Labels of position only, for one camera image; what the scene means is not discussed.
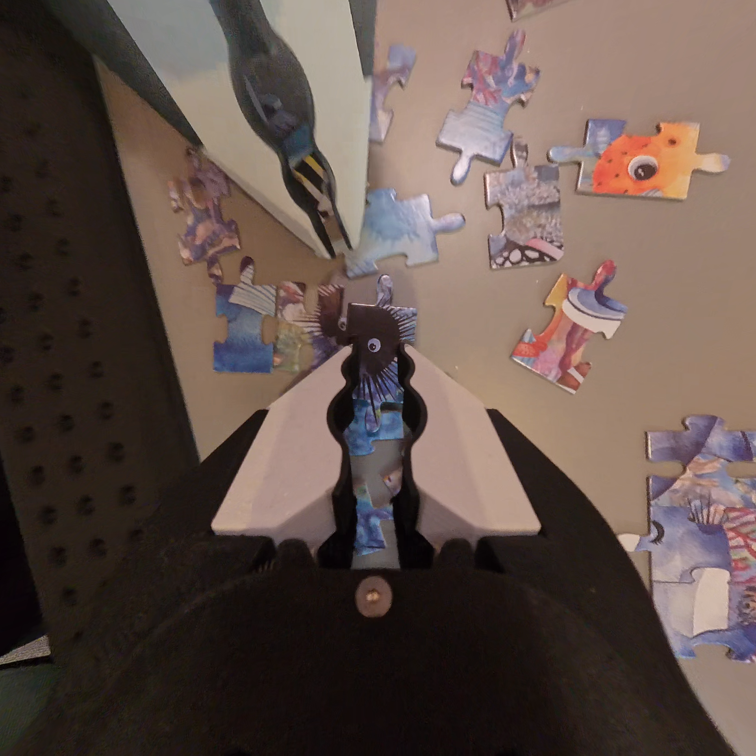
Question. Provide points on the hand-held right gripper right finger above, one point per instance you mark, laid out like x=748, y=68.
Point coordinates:
x=472, y=472

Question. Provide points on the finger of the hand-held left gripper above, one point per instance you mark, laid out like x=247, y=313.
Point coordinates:
x=342, y=118
x=183, y=59

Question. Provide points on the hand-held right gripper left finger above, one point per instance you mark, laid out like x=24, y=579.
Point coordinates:
x=277, y=472

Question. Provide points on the striped fish puzzle piece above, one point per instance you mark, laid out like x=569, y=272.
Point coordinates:
x=307, y=168

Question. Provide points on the urchin and green puzzle piece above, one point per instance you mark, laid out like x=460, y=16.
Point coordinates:
x=295, y=336

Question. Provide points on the orange jar puzzle piece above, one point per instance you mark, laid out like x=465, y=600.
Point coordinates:
x=567, y=336

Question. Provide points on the black sea urchin puzzle piece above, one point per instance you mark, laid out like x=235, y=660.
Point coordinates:
x=369, y=331

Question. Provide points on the joined blue coral puzzle section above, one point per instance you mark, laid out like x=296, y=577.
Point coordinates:
x=697, y=531

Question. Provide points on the jigsaw puzzle pieces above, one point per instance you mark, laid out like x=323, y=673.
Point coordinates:
x=638, y=165

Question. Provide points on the black perforated padded panel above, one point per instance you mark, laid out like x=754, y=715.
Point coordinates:
x=71, y=295

